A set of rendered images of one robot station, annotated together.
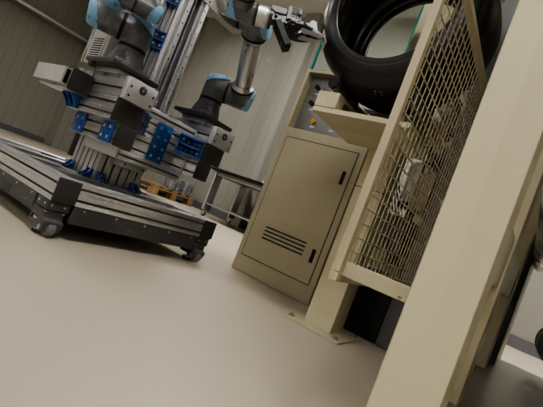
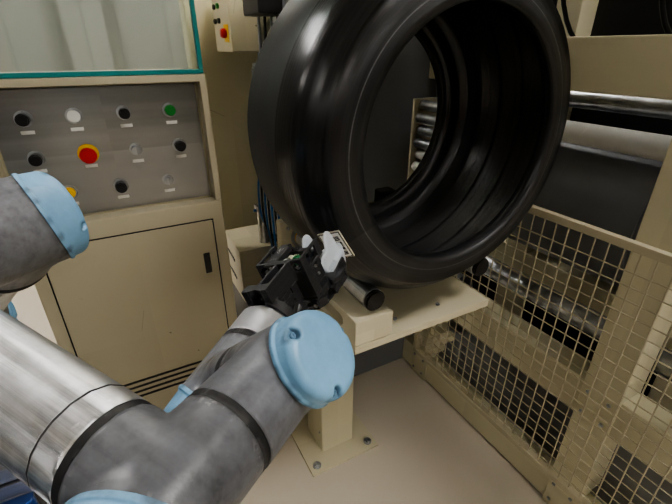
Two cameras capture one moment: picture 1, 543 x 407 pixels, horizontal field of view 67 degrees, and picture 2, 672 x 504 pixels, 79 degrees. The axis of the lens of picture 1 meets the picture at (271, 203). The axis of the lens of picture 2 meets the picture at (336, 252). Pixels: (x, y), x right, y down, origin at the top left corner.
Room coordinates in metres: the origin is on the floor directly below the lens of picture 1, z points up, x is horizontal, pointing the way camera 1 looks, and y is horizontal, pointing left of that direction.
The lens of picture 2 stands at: (1.22, 0.57, 1.33)
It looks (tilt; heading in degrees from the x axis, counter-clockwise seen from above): 27 degrees down; 298
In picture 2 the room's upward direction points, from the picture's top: straight up
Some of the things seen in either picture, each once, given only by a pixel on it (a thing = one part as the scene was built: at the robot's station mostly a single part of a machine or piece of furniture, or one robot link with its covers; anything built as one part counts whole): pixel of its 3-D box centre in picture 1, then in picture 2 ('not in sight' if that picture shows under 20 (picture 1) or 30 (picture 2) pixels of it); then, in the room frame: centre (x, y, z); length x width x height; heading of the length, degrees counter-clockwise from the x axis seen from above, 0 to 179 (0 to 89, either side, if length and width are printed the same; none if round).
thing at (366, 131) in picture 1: (374, 134); (381, 286); (1.53, -0.27, 0.80); 0.37 x 0.36 x 0.02; 56
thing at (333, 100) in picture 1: (345, 118); (332, 287); (1.61, -0.15, 0.84); 0.36 x 0.09 x 0.06; 146
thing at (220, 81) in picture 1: (216, 88); not in sight; (2.11, 0.48, 0.88); 0.13 x 0.12 x 0.14; 90
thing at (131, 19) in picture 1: (136, 32); not in sight; (1.71, 0.79, 0.88); 0.13 x 0.12 x 0.14; 117
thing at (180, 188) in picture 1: (155, 181); not in sight; (7.06, 2.00, 0.18); 1.30 x 0.90 x 0.36; 53
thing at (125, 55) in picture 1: (128, 59); not in sight; (1.71, 0.79, 0.77); 0.15 x 0.15 x 0.10
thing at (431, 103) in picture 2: not in sight; (448, 151); (1.50, -0.70, 1.05); 0.20 x 0.15 x 0.30; 146
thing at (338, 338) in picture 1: (322, 325); (329, 431); (1.75, -0.39, 0.01); 0.27 x 0.27 x 0.02; 56
